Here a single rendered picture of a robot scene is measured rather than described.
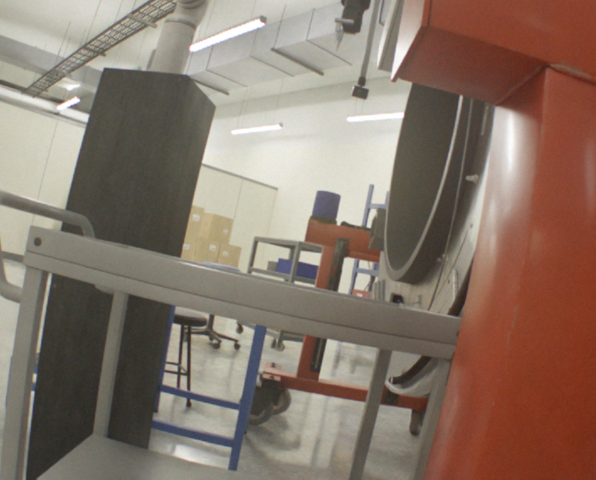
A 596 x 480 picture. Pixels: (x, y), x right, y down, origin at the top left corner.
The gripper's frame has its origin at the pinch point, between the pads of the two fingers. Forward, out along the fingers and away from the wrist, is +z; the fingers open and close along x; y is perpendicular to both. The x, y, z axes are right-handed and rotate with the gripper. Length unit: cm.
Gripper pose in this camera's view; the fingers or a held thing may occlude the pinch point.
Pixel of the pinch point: (336, 46)
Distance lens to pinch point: 141.6
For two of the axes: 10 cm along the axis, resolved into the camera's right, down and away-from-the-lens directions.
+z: -2.0, 9.7, -1.1
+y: 9.7, 1.8, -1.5
